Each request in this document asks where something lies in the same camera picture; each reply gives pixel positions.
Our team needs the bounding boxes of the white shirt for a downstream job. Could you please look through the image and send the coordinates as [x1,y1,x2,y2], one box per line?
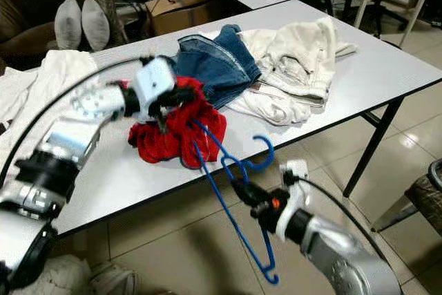
[0,50,119,147]

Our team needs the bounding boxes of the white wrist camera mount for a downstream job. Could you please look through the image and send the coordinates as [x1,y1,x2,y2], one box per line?
[275,160,313,242]
[133,56,179,120]

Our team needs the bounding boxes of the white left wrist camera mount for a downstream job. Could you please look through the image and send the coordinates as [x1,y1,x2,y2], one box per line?
[133,56,179,120]

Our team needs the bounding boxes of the white jeans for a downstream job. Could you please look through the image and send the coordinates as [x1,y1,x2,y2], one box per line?
[224,17,360,126]

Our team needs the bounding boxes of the dark stool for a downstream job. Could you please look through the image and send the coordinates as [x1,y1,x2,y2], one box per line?
[372,159,442,235]

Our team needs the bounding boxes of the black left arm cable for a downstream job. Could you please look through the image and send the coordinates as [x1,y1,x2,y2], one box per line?
[0,57,160,185]

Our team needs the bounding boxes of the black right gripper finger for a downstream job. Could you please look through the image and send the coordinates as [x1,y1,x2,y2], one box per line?
[230,177,270,203]
[239,196,269,222]

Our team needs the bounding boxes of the brown armchair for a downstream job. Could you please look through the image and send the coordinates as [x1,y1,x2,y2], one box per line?
[0,0,84,61]

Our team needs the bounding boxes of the red T-shirt white print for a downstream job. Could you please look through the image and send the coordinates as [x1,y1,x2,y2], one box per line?
[128,77,227,170]

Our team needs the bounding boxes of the blue clothes hanger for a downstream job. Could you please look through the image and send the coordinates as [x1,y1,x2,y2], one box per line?
[190,119,280,287]

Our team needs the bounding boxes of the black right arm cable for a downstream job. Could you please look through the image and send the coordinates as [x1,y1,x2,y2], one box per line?
[300,178,387,261]

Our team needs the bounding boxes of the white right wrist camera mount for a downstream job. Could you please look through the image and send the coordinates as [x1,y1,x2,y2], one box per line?
[275,160,313,242]

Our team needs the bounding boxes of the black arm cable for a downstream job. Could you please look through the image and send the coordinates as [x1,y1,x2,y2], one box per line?
[0,57,160,185]
[300,178,387,261]

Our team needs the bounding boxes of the blue denim jeans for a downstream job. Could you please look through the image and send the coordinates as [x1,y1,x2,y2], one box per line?
[173,24,263,109]

